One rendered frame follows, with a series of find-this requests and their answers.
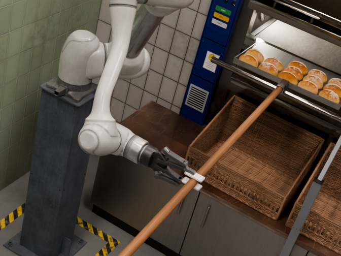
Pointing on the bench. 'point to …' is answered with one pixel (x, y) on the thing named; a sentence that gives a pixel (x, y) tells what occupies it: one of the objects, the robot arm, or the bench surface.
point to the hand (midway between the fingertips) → (193, 180)
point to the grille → (197, 98)
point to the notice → (210, 61)
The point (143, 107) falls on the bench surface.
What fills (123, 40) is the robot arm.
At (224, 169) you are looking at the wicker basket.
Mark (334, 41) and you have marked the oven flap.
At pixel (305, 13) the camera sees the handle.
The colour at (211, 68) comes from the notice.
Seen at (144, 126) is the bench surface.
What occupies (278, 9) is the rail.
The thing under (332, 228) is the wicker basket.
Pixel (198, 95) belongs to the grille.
